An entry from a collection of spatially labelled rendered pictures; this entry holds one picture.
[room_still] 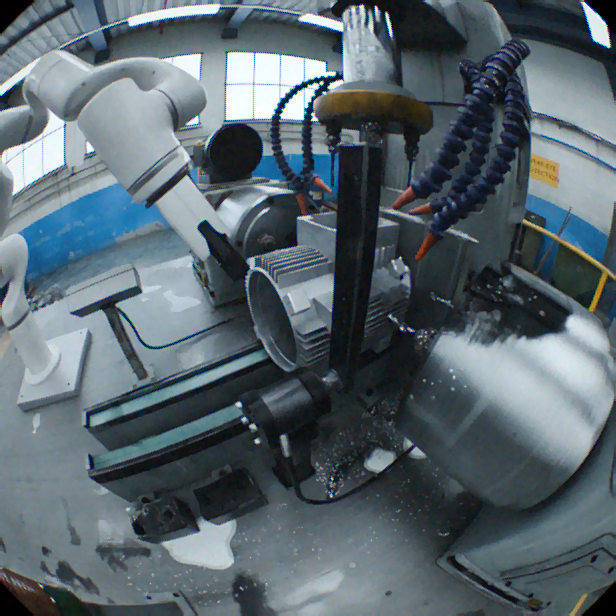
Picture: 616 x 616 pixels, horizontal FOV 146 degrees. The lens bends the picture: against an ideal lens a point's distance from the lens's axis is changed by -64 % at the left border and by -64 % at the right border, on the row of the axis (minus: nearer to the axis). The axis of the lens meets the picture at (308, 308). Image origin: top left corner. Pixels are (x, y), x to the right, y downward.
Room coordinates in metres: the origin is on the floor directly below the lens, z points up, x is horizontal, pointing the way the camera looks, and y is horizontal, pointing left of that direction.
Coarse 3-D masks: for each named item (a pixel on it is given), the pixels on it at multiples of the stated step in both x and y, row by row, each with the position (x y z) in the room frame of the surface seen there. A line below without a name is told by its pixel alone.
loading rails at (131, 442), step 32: (256, 352) 0.33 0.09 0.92; (384, 352) 0.35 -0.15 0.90; (160, 384) 0.23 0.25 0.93; (192, 384) 0.25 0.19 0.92; (224, 384) 0.27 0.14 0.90; (256, 384) 0.30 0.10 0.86; (96, 416) 0.14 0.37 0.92; (128, 416) 0.16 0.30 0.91; (160, 416) 0.19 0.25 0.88; (192, 416) 0.22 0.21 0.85; (224, 416) 0.19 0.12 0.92; (128, 448) 0.10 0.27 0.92; (160, 448) 0.11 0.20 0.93; (192, 448) 0.13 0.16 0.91; (224, 448) 0.16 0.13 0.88; (256, 448) 0.18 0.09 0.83; (96, 480) 0.03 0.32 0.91; (128, 480) 0.06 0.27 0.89; (160, 480) 0.08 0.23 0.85; (192, 480) 0.11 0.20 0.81
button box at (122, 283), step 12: (132, 264) 0.38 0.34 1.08; (96, 276) 0.34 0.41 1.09; (108, 276) 0.35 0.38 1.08; (120, 276) 0.36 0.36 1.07; (132, 276) 0.37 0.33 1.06; (72, 288) 0.30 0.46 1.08; (84, 288) 0.31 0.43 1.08; (96, 288) 0.32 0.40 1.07; (108, 288) 0.33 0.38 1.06; (120, 288) 0.34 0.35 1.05; (132, 288) 0.35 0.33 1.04; (72, 300) 0.28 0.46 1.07; (84, 300) 0.29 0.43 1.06; (96, 300) 0.31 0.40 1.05; (108, 300) 0.33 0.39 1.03; (120, 300) 0.36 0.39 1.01; (72, 312) 0.27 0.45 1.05; (84, 312) 0.30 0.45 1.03
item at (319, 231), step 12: (312, 216) 0.39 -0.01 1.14; (324, 216) 0.41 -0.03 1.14; (300, 228) 0.37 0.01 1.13; (312, 228) 0.35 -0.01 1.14; (324, 228) 0.32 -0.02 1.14; (384, 228) 0.34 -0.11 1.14; (396, 228) 0.36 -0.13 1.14; (300, 240) 0.37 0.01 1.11; (312, 240) 0.35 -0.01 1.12; (324, 240) 0.32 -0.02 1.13; (384, 240) 0.35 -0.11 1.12; (396, 240) 0.36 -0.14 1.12; (324, 252) 0.32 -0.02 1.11; (384, 252) 0.34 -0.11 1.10; (384, 264) 0.35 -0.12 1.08
